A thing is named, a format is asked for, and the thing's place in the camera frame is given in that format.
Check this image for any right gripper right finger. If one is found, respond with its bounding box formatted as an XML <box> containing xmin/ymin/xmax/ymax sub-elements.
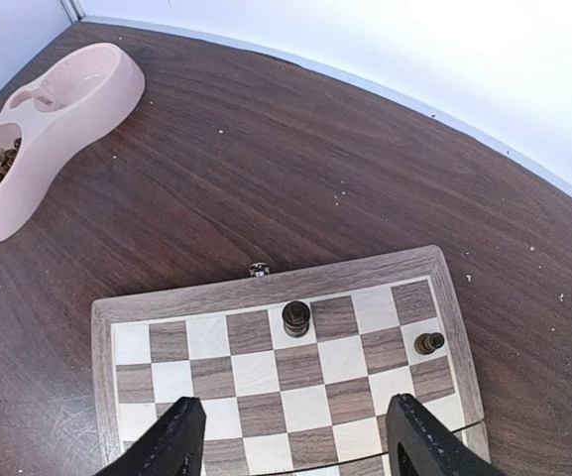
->
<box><xmin>386</xmin><ymin>394</ymin><xmax>504</xmax><ymax>476</ymax></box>

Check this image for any left aluminium frame post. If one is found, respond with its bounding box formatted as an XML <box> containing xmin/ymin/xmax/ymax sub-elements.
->
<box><xmin>59</xmin><ymin>0</ymin><xmax>85</xmax><ymax>24</ymax></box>

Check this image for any dark chess pawn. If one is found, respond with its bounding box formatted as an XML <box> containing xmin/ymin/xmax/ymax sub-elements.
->
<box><xmin>413</xmin><ymin>332</ymin><xmax>445</xmax><ymax>356</ymax></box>

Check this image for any pink double pet bowl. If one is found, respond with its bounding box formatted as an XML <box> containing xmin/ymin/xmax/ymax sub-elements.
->
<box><xmin>0</xmin><ymin>43</ymin><xmax>146</xmax><ymax>242</ymax></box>

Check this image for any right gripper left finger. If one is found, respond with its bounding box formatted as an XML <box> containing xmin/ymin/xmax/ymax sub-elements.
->
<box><xmin>97</xmin><ymin>397</ymin><xmax>206</xmax><ymax>476</ymax></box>

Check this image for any dark chess piece tall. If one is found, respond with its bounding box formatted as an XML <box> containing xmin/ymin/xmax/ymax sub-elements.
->
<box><xmin>282</xmin><ymin>300</ymin><xmax>311</xmax><ymax>338</ymax></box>

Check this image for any wooden chess board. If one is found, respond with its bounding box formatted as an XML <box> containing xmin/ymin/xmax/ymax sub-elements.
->
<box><xmin>91</xmin><ymin>245</ymin><xmax>490</xmax><ymax>475</ymax></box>

